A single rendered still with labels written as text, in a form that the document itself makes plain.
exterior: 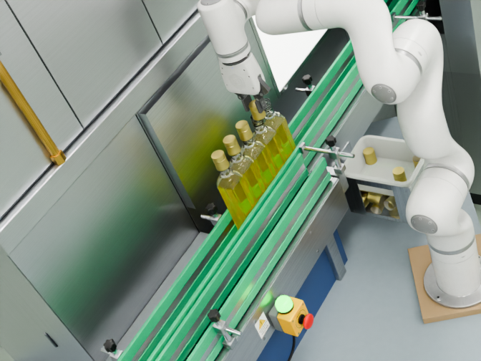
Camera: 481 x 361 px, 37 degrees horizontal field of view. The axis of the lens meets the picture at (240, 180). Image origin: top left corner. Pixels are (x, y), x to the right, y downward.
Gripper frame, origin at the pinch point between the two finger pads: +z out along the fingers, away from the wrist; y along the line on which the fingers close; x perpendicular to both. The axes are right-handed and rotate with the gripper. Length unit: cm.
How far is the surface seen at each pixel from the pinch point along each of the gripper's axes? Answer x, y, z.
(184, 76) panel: -6.1, -13.7, -12.0
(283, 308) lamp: -36, 19, 34
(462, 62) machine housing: 93, 15, 56
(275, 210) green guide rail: -12.0, 4.3, 27.1
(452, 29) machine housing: 93, 13, 42
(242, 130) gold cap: -7.0, -0.7, 3.2
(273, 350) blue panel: -40, 12, 51
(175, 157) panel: -20.5, -13.7, 3.1
